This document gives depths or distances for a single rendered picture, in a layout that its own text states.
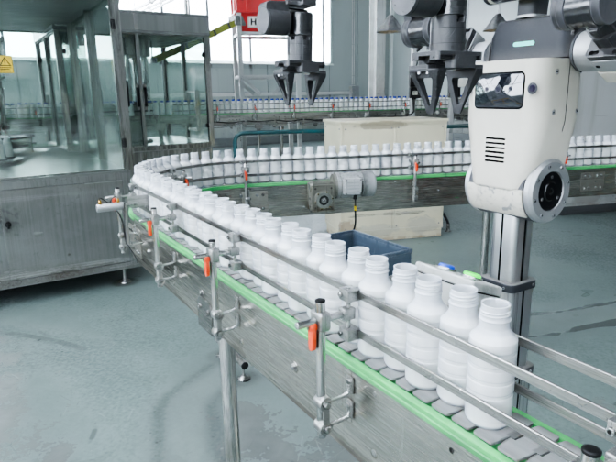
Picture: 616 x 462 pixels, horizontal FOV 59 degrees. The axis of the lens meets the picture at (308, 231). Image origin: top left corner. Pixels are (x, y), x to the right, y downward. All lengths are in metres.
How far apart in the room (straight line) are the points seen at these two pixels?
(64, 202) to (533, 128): 3.47
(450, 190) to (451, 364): 2.37
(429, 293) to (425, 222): 4.88
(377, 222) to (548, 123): 4.16
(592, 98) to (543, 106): 5.76
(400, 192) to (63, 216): 2.45
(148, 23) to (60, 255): 2.96
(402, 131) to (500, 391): 4.76
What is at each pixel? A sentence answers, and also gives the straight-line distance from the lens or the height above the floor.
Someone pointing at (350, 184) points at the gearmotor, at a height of 0.99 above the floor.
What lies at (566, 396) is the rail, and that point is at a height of 1.11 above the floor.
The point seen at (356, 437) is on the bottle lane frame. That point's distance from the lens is 0.99.
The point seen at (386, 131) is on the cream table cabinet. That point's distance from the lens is 5.36.
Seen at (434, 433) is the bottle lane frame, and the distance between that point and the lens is 0.82.
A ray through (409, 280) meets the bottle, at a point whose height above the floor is 1.15.
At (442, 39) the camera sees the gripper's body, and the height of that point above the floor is 1.51.
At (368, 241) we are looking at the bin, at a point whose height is 0.93.
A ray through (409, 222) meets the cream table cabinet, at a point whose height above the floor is 0.17.
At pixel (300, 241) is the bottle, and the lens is 1.07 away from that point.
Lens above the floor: 1.42
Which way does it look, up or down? 14 degrees down
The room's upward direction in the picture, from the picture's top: 1 degrees counter-clockwise
